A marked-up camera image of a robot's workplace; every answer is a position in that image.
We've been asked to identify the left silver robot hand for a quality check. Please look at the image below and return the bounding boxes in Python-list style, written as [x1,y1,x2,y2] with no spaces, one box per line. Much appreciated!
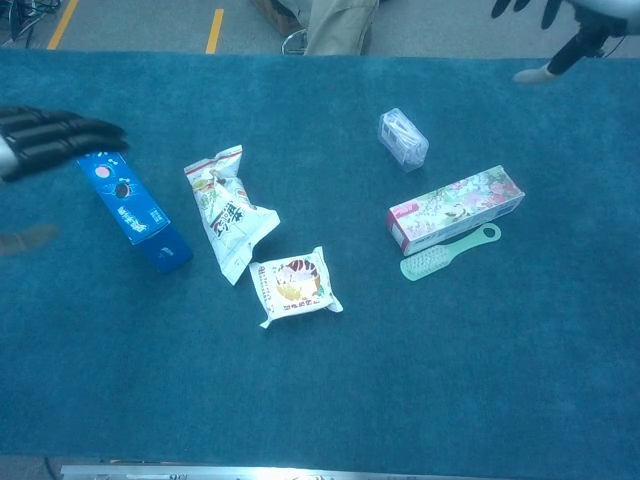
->
[0,105,130,257]

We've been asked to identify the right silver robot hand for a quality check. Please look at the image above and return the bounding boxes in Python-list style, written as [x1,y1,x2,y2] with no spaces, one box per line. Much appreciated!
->
[491,0,640,84]

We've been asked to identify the blue cookie box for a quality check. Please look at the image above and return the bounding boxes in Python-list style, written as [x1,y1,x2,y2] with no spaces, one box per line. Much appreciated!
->
[75,151,194,276]

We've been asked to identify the long white snack bag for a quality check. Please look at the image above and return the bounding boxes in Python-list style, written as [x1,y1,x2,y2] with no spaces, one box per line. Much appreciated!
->
[183,144,281,287]

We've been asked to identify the small white packet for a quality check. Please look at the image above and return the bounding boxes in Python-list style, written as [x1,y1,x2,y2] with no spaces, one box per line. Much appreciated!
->
[377,107,430,174]

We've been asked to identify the pink floral long box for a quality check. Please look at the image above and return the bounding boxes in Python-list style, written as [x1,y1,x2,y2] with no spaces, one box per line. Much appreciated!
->
[388,165,526,257]

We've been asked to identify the green plastic brush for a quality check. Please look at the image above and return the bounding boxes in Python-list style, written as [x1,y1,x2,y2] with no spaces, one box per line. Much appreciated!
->
[399,223,501,282]

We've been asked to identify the yellow floor tape strip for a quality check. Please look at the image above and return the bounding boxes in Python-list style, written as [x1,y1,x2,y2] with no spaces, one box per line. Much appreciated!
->
[47,0,80,50]
[205,8,226,55]

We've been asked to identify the square white pastry packet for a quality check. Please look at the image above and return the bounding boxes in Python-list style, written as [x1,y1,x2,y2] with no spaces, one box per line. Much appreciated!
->
[248,245,345,330]

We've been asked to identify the teal felt table cover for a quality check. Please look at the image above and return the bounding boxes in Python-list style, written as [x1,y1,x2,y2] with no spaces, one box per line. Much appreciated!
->
[0,48,640,474]

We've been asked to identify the black cables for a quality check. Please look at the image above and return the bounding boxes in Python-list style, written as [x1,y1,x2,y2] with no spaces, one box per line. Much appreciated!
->
[0,0,61,41]

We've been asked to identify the chrome stool ring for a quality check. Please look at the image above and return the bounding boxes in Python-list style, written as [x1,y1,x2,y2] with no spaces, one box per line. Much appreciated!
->
[280,28,309,55]

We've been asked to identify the aluminium rail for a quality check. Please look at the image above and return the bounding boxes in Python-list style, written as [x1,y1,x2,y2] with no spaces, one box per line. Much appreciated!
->
[59,463,501,480]

